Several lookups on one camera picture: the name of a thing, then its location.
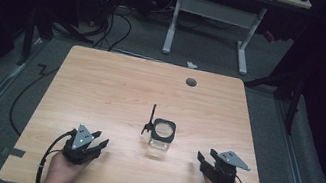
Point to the clear square jar black rim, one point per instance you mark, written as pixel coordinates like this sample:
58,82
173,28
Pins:
161,137

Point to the white metal desk frame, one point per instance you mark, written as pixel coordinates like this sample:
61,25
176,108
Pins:
212,19

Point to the black jar lid clasp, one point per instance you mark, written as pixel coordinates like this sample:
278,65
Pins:
149,120

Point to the crumpled white paper scrap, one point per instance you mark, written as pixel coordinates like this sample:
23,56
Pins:
191,65

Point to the grey tape strip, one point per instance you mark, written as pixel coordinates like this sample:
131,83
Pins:
15,152

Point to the black metal stand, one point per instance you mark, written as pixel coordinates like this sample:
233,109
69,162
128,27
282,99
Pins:
34,31
286,93

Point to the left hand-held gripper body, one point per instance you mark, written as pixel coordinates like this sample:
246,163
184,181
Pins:
80,144

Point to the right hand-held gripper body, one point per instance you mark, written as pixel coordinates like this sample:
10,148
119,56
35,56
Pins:
225,168

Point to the person's left hand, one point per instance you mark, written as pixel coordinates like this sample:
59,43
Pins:
62,168

